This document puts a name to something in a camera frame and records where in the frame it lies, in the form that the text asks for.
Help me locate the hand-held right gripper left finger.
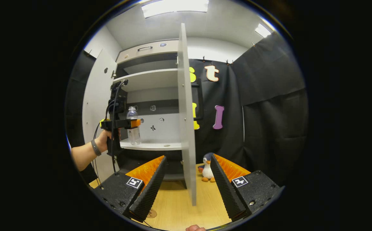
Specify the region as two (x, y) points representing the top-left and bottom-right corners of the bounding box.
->
(90, 156), (169, 223)

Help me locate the black backdrop cloth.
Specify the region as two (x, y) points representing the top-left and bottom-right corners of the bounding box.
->
(65, 32), (310, 188)

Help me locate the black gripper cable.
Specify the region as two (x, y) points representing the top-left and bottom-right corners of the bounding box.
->
(92, 80), (129, 188)

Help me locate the penguin plush toy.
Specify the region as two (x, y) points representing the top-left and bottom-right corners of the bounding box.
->
(198, 152), (217, 183)

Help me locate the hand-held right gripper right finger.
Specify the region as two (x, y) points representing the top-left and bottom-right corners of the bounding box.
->
(210, 154), (285, 222)

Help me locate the grey cabinet drawer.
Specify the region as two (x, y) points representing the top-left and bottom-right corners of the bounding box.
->
(117, 40), (179, 64)

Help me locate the clear plastic bottle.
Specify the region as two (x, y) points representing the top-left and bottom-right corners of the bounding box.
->
(127, 107), (142, 146)

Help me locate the grey cabinet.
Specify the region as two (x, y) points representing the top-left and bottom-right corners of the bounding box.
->
(112, 40), (186, 189)

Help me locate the grey wristband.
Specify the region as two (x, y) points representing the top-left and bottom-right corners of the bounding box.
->
(91, 139), (102, 157)

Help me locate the small ceiling light panel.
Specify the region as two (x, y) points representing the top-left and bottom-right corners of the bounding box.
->
(255, 23), (272, 38)

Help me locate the large ceiling light panel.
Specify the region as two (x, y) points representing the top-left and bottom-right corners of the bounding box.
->
(141, 0), (209, 18)

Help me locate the grey cabinet door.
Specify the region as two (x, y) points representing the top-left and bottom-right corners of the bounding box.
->
(82, 48), (119, 183)
(176, 22), (204, 206)

